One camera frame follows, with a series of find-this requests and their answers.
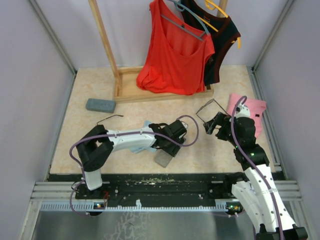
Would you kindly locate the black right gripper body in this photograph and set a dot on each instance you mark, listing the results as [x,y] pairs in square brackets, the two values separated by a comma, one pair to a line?
[225,131]

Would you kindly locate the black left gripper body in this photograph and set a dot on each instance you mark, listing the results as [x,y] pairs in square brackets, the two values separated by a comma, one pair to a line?
[171,149]

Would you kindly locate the grey glasses case green lining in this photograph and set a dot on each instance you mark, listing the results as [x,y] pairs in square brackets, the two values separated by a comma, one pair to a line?
[163,159]

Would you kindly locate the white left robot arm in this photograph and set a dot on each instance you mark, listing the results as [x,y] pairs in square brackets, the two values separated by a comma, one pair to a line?
[98,144]

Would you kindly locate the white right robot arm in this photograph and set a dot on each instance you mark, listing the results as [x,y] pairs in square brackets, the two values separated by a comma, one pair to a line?
[254,187]

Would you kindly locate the light blue cleaning cloth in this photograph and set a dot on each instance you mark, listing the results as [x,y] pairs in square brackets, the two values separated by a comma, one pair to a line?
[136,150]

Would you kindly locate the folded pink t-shirt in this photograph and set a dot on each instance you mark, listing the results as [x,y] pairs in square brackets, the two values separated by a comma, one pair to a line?
[255,106]

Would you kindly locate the wooden clothes rack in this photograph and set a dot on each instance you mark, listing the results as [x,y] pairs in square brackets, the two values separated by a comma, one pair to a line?
[126,90]

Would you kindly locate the blue-grey glasses case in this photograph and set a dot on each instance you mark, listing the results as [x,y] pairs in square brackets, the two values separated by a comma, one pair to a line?
[100,105]

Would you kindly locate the red tank top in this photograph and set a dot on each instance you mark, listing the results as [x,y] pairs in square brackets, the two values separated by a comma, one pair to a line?
[177,54]

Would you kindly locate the black maroon-trimmed tank top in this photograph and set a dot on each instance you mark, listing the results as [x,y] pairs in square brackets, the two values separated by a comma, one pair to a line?
[223,33]

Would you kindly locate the yellow clothes hanger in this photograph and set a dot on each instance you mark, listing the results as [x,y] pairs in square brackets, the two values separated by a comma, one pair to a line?
[220,7]

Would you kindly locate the grey clothes hanger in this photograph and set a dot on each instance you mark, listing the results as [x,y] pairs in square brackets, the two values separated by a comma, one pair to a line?
[190,22]

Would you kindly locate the thin metal frame sunglasses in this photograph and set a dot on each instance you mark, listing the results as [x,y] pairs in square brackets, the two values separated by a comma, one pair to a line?
[207,110]

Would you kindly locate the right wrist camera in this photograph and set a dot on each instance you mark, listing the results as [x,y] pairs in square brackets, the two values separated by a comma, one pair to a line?
[242,111]

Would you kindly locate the black frame eyeglasses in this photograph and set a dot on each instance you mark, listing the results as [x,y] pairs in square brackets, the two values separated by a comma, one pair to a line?
[104,120]

